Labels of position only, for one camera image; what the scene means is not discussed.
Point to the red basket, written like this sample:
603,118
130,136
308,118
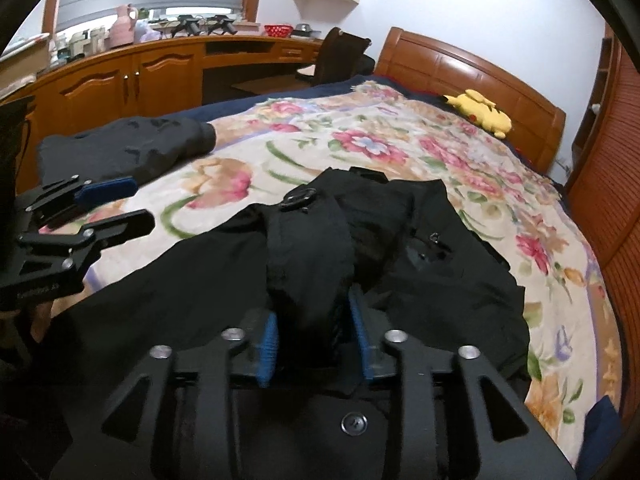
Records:
277,30

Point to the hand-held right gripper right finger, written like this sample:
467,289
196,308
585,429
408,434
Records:
362,342

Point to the dark grey garment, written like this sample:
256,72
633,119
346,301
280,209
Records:
125,147

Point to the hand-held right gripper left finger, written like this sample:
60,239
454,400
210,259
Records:
267,355

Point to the black buttoned coat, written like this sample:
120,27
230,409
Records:
425,280

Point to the wooden desk cabinet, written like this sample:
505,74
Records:
100,80

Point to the wooden louvered wardrobe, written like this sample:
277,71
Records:
615,210

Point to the black stand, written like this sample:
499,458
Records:
186,25
221,26

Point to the pink vase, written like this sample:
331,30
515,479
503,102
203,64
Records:
122,27

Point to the navy blue cloth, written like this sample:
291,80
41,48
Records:
602,435

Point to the metal bowl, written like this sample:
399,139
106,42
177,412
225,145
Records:
303,29

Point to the floral blanket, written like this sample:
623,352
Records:
390,125

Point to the yellow plush toy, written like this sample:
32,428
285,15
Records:
482,112

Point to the dark brown chair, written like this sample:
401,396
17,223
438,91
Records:
340,55

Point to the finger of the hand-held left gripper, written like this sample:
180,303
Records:
120,225
107,190

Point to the wooden bed headboard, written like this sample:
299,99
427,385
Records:
475,70

